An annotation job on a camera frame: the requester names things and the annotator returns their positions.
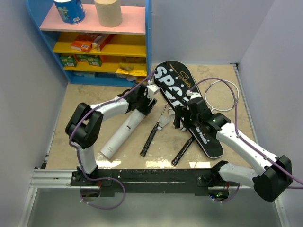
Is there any white badminton racket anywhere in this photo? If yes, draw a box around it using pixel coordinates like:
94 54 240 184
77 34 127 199
170 79 239 166

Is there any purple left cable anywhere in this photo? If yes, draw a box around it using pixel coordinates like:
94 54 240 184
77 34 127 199
68 70 157 210

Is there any orange box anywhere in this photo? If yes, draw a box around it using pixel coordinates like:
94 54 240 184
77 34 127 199
70 33 99 52

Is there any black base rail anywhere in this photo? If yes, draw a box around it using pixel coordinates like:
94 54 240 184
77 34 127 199
71 169 227 197

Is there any red white box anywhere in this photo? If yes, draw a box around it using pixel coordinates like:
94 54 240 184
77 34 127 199
92 34 113 52

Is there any brown paper roll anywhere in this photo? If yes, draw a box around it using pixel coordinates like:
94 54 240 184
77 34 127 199
94 0 122 27

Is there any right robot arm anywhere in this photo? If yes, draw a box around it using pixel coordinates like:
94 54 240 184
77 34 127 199
174 97 293 202

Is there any blue snack canister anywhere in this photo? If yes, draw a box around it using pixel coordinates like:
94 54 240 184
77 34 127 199
54 0 86 24

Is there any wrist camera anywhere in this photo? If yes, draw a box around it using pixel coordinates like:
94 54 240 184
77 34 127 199
186 90 202 100
146 84 159 99

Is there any yellow snack bag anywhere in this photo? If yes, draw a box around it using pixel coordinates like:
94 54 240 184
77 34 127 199
115 63 147 78

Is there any green box right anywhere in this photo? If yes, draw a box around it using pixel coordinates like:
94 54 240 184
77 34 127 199
87 55 102 67

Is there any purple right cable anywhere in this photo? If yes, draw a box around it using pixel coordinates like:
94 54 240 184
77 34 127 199
189 77 303 204

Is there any white shuttlecock tube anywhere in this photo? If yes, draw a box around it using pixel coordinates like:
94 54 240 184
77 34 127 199
100 109 145 160

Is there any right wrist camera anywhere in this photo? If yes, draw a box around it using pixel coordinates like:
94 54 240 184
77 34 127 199
186 90 202 100

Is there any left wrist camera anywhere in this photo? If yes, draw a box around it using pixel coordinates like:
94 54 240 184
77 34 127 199
146 84 159 99

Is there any black shaft badminton racket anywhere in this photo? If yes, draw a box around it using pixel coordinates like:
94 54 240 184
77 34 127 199
140 103 168 157

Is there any blue shelf unit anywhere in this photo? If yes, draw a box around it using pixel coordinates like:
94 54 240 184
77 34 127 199
26 0 152 87

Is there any green box middle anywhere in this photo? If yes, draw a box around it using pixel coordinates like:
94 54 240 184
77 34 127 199
75 54 89 62

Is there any purple cable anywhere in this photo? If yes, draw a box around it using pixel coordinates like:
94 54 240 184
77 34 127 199
189 77 303 204
68 70 157 210

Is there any black racket cover bag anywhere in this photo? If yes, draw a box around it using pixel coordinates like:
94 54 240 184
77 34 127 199
153 61 224 159

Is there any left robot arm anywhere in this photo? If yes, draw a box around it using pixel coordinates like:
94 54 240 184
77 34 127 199
65 85 159 185

